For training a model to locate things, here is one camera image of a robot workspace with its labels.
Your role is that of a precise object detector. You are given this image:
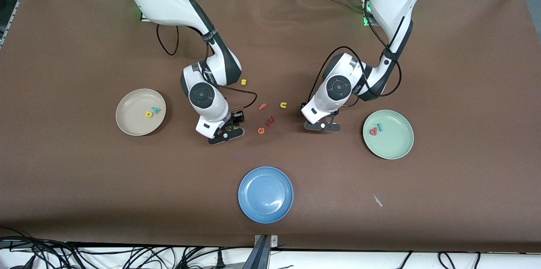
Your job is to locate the blue round plate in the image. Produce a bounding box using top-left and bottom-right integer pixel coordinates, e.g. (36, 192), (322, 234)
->
(238, 166), (294, 224)

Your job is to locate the beige round plate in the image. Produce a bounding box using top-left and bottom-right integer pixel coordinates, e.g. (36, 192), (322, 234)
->
(115, 88), (167, 137)

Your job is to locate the pale green round plate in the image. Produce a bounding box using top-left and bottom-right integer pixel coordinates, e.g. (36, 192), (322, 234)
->
(362, 110), (415, 160)

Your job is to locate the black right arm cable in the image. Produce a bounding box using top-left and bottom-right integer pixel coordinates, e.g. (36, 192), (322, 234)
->
(156, 24), (257, 113)

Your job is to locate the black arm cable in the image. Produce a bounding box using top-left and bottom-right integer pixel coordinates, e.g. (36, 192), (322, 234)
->
(156, 24), (257, 113)
(309, 0), (402, 110)

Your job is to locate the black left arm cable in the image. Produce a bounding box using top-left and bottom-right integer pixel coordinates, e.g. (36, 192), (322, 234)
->
(309, 0), (402, 110)

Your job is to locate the grey metal mount bracket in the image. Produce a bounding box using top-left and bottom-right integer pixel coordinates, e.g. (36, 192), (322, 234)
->
(253, 234), (279, 269)

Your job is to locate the black floor cable tangle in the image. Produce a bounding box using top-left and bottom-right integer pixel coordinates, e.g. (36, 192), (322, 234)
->
(0, 228), (254, 269)

